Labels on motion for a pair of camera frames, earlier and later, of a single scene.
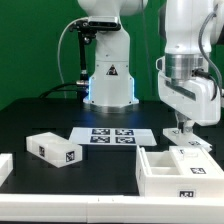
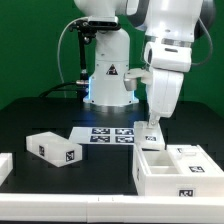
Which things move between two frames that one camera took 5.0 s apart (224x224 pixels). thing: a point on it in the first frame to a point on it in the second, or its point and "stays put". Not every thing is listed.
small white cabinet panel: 186,140 to 148,138
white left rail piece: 6,166 stays put
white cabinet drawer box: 54,149 stays put
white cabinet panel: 195,161 stays put
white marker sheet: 120,136 stays put
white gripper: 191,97 to 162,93
